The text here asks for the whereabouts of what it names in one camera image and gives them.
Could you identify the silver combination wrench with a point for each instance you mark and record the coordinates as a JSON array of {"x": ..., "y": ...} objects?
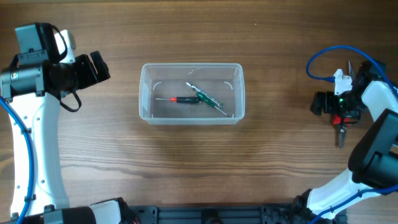
[{"x": 193, "y": 87}]

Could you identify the green handled screwdriver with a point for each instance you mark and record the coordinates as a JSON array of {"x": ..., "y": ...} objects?
[{"x": 205, "y": 99}]

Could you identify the black red small screwdriver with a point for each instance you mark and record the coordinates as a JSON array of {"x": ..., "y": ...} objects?
[{"x": 182, "y": 99}]

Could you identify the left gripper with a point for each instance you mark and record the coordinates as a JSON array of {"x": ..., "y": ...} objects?
[{"x": 91, "y": 76}]

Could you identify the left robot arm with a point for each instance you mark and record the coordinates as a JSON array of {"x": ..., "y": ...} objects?
[{"x": 32, "y": 89}]

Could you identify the clear plastic container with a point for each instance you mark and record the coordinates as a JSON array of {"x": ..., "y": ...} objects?
[{"x": 222, "y": 81}]

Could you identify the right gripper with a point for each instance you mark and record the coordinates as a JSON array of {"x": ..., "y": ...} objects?
[{"x": 329, "y": 98}]

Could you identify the orange black needle-nose pliers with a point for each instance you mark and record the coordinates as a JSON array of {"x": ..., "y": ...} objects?
[{"x": 351, "y": 71}]

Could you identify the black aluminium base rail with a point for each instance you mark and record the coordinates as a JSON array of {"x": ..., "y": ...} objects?
[{"x": 263, "y": 214}]

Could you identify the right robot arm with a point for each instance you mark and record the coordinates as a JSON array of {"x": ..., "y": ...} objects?
[{"x": 372, "y": 166}]

